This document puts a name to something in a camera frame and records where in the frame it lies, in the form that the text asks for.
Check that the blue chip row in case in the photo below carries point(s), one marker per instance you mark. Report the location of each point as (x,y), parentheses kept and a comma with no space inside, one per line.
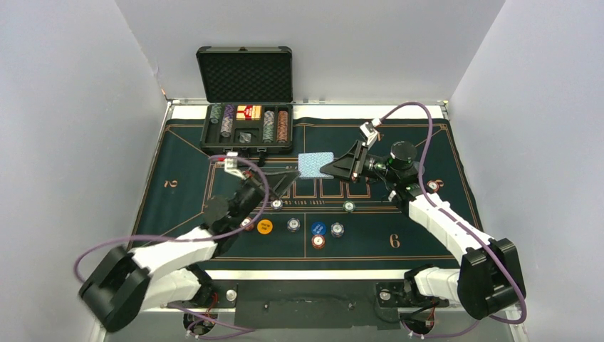
(268,126)

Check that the black poker chip case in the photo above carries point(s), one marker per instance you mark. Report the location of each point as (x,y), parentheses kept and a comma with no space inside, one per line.
(246,76)

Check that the green poker table mat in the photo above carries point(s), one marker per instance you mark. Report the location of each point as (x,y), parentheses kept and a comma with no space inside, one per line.
(377,235)

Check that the blue small blind button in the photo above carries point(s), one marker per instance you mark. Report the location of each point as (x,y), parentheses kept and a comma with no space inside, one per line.
(318,228)

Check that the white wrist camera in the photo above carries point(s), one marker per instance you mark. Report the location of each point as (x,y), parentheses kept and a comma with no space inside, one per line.
(231,165)
(370,133)

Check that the orange chip row in case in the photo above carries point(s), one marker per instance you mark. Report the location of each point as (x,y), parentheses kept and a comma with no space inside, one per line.
(282,126)

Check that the green poker chip stack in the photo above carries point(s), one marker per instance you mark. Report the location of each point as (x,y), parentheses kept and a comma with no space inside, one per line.
(349,206)

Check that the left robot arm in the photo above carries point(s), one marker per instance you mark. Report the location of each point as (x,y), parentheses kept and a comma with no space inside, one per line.
(128,282)

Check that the red playing card box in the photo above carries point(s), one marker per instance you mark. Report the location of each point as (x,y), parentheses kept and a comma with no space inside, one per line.
(248,112)

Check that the blue playing card deck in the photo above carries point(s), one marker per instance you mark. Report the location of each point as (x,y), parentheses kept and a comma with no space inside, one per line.
(310,164)

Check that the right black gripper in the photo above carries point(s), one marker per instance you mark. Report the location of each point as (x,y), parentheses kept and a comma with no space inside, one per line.
(352,164)

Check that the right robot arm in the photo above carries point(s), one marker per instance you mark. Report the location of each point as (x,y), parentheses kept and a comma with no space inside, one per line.
(489,277)

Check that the green chip row in case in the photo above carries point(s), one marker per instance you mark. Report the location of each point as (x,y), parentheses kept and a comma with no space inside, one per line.
(215,114)

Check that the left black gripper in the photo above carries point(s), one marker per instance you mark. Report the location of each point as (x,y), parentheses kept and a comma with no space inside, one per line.
(278,182)

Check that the clear bag in case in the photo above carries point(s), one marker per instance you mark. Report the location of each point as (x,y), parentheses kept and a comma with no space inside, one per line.
(245,137)

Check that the yellow big blind button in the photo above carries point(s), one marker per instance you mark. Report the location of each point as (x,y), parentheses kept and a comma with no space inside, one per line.
(265,226)

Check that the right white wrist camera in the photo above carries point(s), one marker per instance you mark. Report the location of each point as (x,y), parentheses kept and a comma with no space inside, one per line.
(370,133)

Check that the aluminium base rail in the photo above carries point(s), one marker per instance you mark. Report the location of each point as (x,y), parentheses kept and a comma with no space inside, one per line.
(319,305)

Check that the orange chip stack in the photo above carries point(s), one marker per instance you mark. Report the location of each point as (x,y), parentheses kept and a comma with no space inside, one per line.
(248,224)
(434,185)
(318,241)

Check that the purple chip row in case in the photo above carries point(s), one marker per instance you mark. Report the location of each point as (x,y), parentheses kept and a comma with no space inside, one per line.
(227,121)

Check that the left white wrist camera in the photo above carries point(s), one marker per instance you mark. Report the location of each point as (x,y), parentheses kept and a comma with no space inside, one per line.
(231,165)

